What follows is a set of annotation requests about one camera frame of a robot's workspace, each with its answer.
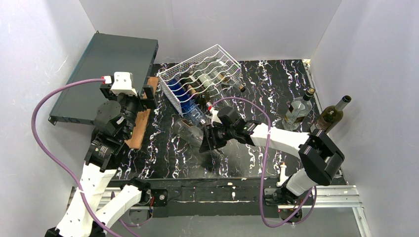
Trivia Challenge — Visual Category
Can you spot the clear round bottle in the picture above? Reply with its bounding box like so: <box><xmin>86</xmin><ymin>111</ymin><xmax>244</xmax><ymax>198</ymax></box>
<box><xmin>172</xmin><ymin>118</ymin><xmax>223</xmax><ymax>158</ymax></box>

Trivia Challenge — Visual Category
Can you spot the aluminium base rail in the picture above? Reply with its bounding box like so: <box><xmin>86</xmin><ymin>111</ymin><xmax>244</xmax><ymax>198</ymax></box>
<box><xmin>65</xmin><ymin>185</ymin><xmax>373</xmax><ymax>237</ymax></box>

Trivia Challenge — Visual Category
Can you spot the clear square liquor bottle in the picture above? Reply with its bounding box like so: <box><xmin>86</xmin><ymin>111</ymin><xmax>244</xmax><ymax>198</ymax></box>
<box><xmin>282</xmin><ymin>87</ymin><xmax>315</xmax><ymax>131</ymax></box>

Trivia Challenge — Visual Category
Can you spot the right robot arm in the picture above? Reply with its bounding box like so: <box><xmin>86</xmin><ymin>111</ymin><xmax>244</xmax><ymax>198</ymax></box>
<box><xmin>199</xmin><ymin>107</ymin><xmax>345</xmax><ymax>205</ymax></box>

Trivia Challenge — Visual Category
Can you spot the purple cable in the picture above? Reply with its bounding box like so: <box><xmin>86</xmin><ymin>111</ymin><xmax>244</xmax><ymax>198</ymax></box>
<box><xmin>209</xmin><ymin>96</ymin><xmax>318</xmax><ymax>229</ymax></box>
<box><xmin>31</xmin><ymin>78</ymin><xmax>145</xmax><ymax>237</ymax></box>

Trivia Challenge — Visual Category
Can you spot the olive wine bottle far right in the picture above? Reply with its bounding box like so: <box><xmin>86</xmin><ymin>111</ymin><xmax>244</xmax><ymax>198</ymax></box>
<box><xmin>310</xmin><ymin>95</ymin><xmax>352</xmax><ymax>133</ymax></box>

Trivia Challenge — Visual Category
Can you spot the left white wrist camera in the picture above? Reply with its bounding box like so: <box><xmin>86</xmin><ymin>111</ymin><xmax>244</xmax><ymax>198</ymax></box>
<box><xmin>102</xmin><ymin>72</ymin><xmax>138</xmax><ymax>97</ymax></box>

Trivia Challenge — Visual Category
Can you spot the dark green wine bottle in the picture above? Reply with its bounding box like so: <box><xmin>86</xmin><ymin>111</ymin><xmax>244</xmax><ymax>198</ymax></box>
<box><xmin>178</xmin><ymin>72</ymin><xmax>213</xmax><ymax>109</ymax></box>

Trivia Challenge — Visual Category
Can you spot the white wire wine rack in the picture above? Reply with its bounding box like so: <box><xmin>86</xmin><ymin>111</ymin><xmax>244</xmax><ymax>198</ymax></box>
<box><xmin>158</xmin><ymin>44</ymin><xmax>246</xmax><ymax>117</ymax></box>

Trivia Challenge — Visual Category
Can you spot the blue glass bottle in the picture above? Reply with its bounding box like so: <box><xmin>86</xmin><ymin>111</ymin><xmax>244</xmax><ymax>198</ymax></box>
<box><xmin>167</xmin><ymin>79</ymin><xmax>207</xmax><ymax>125</ymax></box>

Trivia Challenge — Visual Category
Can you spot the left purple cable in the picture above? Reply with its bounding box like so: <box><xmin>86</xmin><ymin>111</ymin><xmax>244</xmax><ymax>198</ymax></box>
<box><xmin>31</xmin><ymin>78</ymin><xmax>145</xmax><ymax>237</ymax></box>

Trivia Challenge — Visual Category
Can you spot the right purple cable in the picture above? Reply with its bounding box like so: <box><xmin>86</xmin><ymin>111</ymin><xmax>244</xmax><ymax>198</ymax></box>
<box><xmin>209</xmin><ymin>96</ymin><xmax>318</xmax><ymax>229</ymax></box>

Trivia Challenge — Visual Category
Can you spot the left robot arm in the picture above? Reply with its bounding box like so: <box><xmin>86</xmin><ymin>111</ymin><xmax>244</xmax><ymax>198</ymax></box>
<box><xmin>45</xmin><ymin>82</ymin><xmax>153</xmax><ymax>237</ymax></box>

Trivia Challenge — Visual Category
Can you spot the dark grey flat box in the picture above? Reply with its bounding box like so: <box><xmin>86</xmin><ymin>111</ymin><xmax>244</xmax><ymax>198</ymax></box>
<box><xmin>48</xmin><ymin>33</ymin><xmax>159</xmax><ymax>125</ymax></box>

